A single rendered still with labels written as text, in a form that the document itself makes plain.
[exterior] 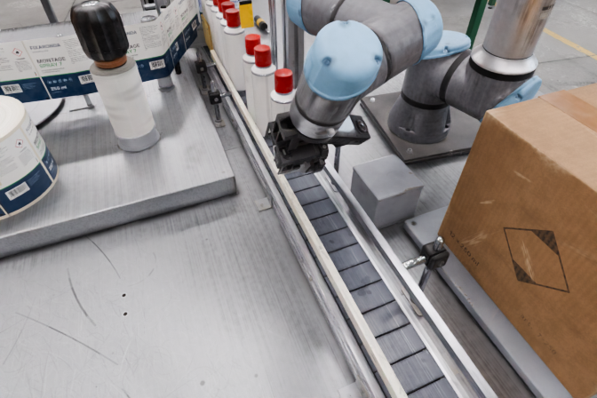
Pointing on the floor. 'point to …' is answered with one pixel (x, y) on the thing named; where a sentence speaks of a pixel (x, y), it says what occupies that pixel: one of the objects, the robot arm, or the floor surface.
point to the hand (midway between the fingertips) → (301, 163)
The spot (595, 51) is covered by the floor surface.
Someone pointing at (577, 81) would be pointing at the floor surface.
